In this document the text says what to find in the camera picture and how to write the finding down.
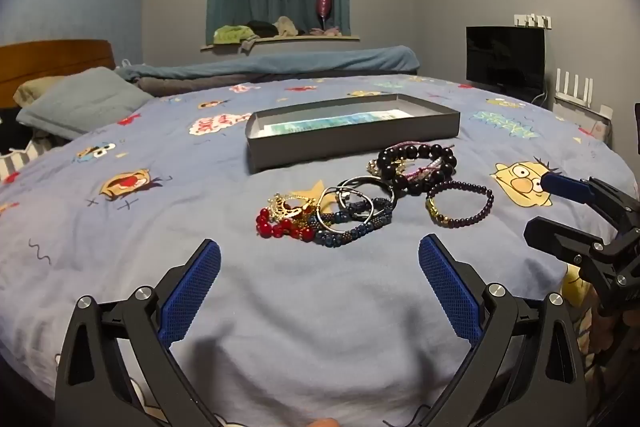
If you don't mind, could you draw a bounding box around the pink cord bracelet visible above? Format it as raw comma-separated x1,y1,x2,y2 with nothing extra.
400,156,457,184

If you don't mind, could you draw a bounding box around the purple small bead bracelet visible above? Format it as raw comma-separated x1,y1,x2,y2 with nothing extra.
425,180,495,228

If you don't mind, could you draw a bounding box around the person's right hand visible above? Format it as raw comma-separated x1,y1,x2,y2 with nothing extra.
590,307,633,358

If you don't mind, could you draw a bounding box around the pink balloon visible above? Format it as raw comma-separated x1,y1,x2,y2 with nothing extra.
315,0,333,32

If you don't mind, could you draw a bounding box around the gold chain jewelry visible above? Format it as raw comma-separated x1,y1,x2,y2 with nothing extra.
267,193,315,224

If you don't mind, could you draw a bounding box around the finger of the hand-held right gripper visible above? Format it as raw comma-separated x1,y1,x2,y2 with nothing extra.
523,216,609,266
540,172,640,234

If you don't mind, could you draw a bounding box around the wooden headboard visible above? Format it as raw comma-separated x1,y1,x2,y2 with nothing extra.
0,39,116,108

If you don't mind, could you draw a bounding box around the grey folded blanket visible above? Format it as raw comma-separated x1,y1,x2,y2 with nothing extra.
136,69,418,98

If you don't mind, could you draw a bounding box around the black monitor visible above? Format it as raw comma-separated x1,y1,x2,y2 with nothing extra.
466,26,546,98

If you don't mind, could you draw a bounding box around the cartoon printed bed sheet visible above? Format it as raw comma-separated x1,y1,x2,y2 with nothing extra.
0,75,638,427

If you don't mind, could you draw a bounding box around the wall hook rack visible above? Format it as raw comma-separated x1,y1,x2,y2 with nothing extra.
513,13,554,30

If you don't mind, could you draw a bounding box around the grey-blue pillow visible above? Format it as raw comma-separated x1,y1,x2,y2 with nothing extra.
16,67,155,140

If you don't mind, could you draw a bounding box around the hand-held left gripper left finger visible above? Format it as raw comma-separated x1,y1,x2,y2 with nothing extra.
55,238,223,427

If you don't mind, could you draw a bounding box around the beige pillow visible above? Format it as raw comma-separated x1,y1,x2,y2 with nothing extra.
12,76,66,106

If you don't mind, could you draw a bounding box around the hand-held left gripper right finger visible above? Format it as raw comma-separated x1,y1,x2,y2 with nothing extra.
418,234,588,427

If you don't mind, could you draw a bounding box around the blue folded blanket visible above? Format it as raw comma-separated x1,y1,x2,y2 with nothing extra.
116,46,420,81

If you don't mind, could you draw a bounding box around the striped cloth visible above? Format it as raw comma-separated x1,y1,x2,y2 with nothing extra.
0,139,51,182

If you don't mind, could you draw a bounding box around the beige cloth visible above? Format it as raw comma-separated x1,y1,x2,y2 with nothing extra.
272,16,302,38

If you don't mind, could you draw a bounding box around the black cloth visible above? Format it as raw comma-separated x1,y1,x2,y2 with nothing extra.
246,20,281,38

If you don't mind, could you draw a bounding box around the blue bead bracelet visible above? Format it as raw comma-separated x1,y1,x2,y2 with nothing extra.
314,197,395,249

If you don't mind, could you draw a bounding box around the green cloth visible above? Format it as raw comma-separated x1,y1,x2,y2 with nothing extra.
214,25,261,44

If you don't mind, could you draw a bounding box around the red bead bracelet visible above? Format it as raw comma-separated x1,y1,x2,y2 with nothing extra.
256,206,316,242

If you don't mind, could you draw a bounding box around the grey cardboard box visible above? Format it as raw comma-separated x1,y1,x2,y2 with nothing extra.
245,93,461,174

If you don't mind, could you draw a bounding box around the white router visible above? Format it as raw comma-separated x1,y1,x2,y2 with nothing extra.
552,68,613,142

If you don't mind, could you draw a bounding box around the printed green paper sheet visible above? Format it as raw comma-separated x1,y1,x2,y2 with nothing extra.
262,108,412,136

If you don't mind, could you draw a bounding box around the black large bead bracelet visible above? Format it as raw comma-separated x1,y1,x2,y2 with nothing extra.
377,143,458,196

